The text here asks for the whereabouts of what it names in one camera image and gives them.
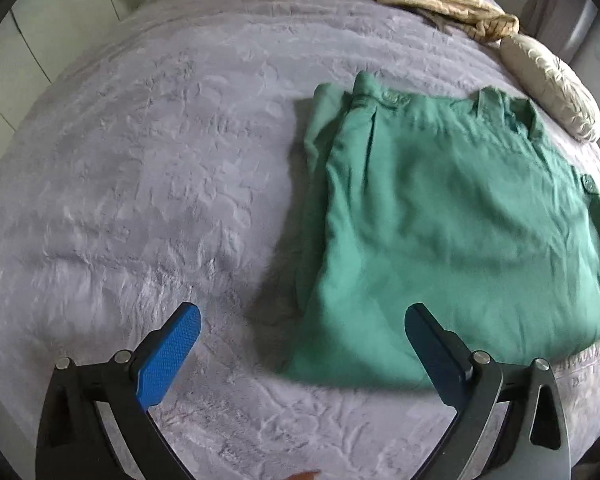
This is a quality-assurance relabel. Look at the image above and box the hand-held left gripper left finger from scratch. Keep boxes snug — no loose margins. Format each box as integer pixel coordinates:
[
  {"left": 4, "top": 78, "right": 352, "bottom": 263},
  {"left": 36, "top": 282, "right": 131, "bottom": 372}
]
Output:
[{"left": 35, "top": 302, "right": 202, "bottom": 480}]

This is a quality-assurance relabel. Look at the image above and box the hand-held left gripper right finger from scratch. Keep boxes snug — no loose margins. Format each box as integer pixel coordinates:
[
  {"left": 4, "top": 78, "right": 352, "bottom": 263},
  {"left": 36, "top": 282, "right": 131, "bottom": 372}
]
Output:
[{"left": 404, "top": 302, "right": 572, "bottom": 480}]

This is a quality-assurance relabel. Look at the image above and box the green work jacket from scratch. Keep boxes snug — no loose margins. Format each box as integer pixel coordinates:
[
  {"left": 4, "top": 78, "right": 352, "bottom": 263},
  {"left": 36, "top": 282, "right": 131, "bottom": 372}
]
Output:
[{"left": 284, "top": 71, "right": 600, "bottom": 392}]

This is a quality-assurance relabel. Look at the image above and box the lilac textured bed blanket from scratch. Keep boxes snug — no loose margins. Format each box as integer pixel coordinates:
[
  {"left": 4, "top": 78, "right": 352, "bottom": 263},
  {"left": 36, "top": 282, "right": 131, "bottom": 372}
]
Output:
[{"left": 0, "top": 0, "right": 600, "bottom": 480}]

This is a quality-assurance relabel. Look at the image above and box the cream quilted pillow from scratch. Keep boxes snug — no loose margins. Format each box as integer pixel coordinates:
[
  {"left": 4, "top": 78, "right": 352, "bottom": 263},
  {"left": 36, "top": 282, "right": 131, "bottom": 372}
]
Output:
[{"left": 499, "top": 34, "right": 600, "bottom": 142}]

